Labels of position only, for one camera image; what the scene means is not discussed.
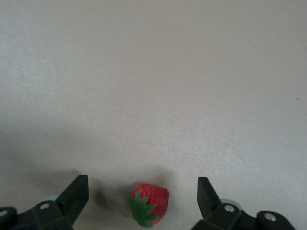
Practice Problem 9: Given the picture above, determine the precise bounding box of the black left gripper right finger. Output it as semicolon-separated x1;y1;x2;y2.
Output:
191;176;297;230

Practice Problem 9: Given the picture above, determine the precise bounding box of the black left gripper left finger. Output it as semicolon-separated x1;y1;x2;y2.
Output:
0;174;90;230

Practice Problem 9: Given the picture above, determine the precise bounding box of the red strawberry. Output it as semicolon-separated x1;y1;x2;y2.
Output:
129;183;170;228

